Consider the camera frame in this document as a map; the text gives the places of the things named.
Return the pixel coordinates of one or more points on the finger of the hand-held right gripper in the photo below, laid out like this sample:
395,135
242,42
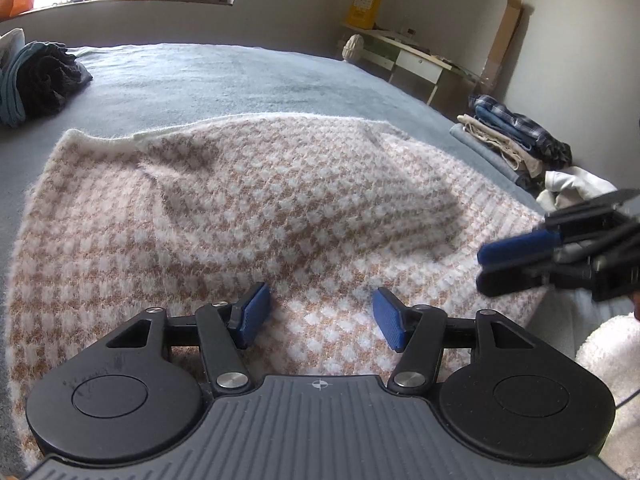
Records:
515,247
515,277

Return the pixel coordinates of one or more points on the black crumpled garment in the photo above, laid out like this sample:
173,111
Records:
50,80

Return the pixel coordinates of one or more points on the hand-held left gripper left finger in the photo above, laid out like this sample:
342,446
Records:
252,315

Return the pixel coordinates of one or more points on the stack of folded clothes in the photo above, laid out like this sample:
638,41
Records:
530,130

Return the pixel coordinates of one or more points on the folded white garment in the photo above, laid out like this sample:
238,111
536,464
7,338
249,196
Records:
575,185

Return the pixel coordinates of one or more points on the person's right forearm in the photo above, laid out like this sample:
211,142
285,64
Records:
615,360

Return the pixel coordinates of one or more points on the folded grey cloth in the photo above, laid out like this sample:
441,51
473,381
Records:
480,152

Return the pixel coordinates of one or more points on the light grey crumpled cloth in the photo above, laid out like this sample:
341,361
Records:
12,42

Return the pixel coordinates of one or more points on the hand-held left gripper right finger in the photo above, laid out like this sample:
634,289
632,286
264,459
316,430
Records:
390,320

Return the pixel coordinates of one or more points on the white and green desk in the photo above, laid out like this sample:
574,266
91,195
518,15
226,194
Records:
415,62

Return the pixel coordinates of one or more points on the orange bag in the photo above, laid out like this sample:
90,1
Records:
17,2

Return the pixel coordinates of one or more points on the folded beige cloth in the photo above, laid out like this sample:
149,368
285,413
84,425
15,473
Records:
495,145

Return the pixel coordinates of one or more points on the yellow box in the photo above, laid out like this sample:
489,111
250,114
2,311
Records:
364,7

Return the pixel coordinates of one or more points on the folded blue jeans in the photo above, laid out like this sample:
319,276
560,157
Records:
500,127

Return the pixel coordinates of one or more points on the long cardboard box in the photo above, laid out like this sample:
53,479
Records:
504,40

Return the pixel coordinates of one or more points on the beige houndstooth knit cardigan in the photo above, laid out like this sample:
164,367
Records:
250,210

